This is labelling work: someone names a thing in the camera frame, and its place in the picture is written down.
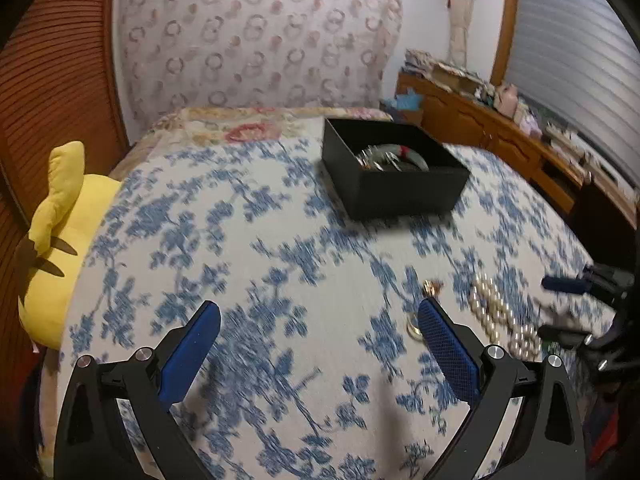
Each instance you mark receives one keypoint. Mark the wooden sideboard cabinet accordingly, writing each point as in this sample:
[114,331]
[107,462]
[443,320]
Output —
[500,127]

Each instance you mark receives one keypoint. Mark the blue floral blanket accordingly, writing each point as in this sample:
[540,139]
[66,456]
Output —
[250,260]

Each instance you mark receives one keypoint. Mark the pink floral bedsheet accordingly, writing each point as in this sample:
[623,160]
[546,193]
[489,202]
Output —
[250,127]

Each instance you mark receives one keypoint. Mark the blue tissue box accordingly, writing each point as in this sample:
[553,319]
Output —
[407,100]

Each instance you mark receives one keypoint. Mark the brown louvred wardrobe door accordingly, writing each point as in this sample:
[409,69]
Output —
[55,60]

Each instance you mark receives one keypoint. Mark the pink thermos jug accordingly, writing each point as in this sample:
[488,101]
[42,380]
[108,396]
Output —
[510,100]

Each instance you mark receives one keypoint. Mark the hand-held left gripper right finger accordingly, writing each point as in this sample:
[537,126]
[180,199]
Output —
[447,350]

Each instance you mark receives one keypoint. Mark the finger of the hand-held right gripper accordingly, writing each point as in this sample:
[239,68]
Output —
[567,285]
[565,334]

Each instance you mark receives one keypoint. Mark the black jewelry box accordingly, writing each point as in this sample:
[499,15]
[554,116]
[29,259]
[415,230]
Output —
[400,190]

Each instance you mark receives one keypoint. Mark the pale jade bangle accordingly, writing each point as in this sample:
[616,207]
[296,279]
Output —
[406,154]

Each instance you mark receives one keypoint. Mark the circle patterned sheer curtain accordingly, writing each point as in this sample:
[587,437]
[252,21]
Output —
[260,35]

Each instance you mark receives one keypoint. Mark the stack of papers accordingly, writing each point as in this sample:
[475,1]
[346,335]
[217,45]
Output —
[417,62]

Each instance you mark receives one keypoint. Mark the yellow plush toy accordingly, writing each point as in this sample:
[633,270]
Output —
[55,255]

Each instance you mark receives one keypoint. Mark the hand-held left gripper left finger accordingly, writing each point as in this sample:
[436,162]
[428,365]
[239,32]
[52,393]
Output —
[192,347]

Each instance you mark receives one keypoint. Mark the open cardboard box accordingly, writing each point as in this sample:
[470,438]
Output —
[457,80]

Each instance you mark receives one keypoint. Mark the tied cream curtain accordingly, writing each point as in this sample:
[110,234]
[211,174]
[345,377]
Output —
[461,15]

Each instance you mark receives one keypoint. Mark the grey window blind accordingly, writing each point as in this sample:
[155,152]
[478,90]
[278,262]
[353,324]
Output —
[580,55]

